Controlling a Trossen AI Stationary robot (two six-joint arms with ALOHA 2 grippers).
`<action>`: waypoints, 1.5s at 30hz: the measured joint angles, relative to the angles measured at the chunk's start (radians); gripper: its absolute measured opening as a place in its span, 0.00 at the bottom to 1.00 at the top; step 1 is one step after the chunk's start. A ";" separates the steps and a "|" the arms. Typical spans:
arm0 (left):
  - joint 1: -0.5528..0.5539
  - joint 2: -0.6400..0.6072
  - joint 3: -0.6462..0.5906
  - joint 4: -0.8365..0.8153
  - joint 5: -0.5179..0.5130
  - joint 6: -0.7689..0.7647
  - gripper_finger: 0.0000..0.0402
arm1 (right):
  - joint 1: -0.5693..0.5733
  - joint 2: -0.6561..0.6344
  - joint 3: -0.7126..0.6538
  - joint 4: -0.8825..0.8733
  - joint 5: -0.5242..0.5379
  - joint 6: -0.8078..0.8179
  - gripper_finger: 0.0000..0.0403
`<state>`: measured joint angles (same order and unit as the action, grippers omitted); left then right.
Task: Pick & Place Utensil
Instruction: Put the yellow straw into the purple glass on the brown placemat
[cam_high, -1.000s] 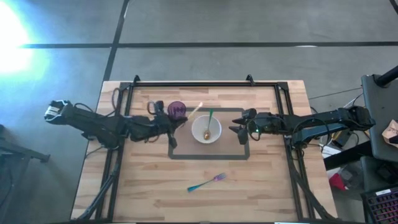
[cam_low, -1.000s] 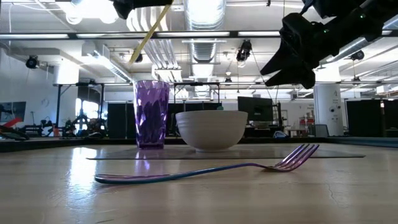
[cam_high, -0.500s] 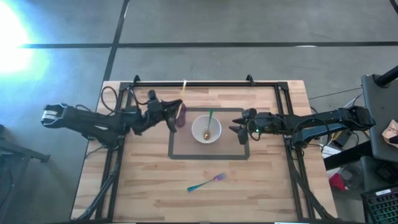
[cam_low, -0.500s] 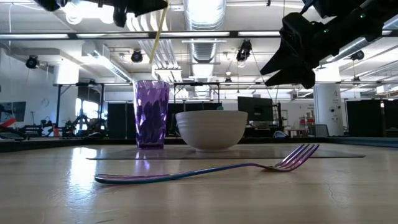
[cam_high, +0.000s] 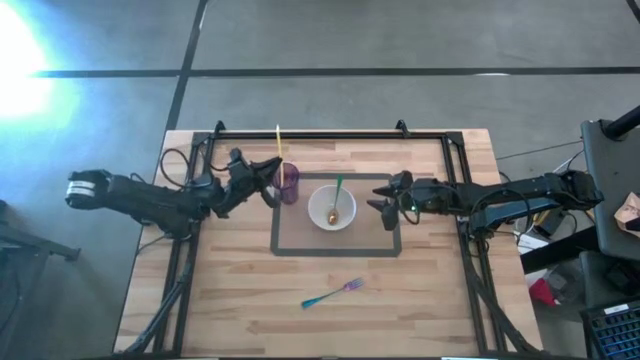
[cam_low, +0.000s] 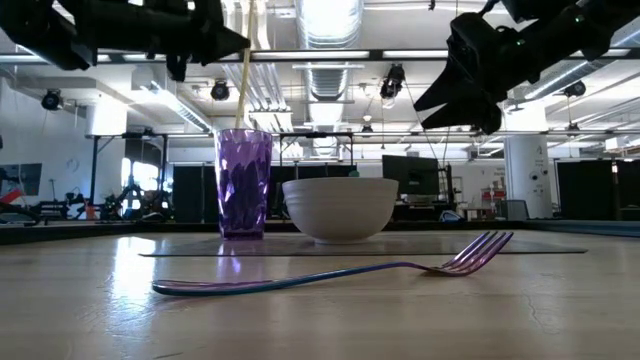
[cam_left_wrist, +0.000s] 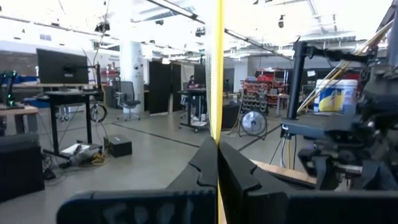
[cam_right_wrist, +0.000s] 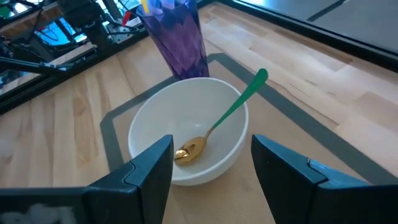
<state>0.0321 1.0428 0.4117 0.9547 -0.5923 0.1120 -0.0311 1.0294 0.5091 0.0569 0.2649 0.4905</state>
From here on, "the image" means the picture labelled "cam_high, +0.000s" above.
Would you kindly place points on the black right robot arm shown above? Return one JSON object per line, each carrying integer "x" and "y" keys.
{"x": 525, "y": 195}

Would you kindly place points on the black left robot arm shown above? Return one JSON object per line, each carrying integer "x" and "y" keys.
{"x": 150, "y": 200}

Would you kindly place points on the yellow straw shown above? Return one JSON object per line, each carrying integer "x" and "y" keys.
{"x": 278, "y": 145}

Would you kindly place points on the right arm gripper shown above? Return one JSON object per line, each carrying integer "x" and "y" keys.
{"x": 425, "y": 195}

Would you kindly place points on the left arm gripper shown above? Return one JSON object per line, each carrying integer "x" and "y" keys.
{"x": 240, "y": 185}

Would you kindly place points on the black floor bar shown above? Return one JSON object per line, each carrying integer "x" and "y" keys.
{"x": 555, "y": 252}

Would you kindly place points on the black stand leg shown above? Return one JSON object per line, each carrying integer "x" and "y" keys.
{"x": 35, "y": 245}

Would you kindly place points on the black aluminium table frame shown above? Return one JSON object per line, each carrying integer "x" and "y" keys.
{"x": 325, "y": 135}

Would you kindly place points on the purple translucent cup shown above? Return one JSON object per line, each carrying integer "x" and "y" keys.
{"x": 290, "y": 187}

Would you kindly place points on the crumpled brown paper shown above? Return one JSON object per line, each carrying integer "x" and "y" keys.
{"x": 627, "y": 212}

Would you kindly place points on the red object on floor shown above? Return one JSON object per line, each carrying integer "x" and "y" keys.
{"x": 542, "y": 292}

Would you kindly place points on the dark grey desk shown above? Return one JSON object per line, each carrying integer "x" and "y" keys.
{"x": 610, "y": 210}

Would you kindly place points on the white box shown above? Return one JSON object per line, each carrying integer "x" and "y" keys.
{"x": 530, "y": 244}

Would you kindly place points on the black pole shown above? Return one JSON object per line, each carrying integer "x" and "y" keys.
{"x": 622, "y": 125}

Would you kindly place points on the tan mat with grey border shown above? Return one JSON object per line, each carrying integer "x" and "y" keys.
{"x": 370, "y": 240}

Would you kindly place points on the black table clamp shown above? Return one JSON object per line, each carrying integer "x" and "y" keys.
{"x": 402, "y": 128}
{"x": 219, "y": 127}

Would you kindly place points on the black backlit keyboard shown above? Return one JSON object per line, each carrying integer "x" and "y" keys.
{"x": 617, "y": 332}

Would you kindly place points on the white round bowl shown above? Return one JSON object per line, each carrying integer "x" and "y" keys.
{"x": 320, "y": 210}

